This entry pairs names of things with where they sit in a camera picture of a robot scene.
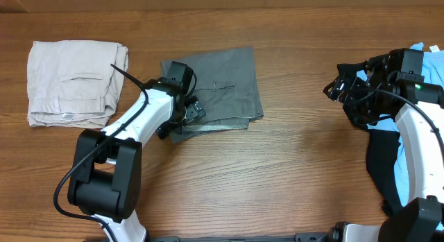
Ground light blue t-shirt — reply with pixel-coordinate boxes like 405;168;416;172
356;42;444;231

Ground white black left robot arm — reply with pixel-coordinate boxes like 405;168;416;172
60;76;200;241

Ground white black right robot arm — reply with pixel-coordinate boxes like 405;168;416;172
323;49;443;241

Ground beige shorts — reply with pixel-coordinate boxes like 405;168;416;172
27;40;128;128

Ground grey shorts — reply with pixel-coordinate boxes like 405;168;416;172
171;47;264;143

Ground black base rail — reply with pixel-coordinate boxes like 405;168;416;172
145;232;328;242

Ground black garment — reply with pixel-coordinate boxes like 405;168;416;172
337;64;404;216

